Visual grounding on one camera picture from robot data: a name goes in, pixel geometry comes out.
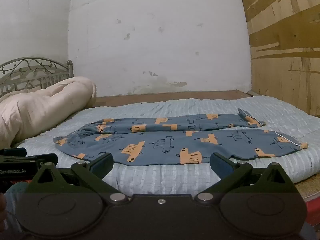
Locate red bed edge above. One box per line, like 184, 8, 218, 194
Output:
305, 197, 320, 232

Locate grey metal headboard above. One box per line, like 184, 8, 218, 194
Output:
0, 57, 74, 98

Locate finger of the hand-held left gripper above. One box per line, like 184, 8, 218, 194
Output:
25, 153, 59, 167
0, 148, 27, 157

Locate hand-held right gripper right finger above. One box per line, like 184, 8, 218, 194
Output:
194, 152, 301, 203

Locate person's leg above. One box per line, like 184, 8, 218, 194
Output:
4, 181, 29, 232

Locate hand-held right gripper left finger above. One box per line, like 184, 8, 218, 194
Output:
24, 152, 129, 203

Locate plywood panel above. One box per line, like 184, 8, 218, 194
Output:
236, 0, 320, 117

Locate brown wooden bed board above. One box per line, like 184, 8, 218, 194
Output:
92, 89, 253, 108

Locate blue truck print pants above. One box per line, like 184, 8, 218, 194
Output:
53, 108, 309, 167

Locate cream rolled duvet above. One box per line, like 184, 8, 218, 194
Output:
0, 76, 97, 150

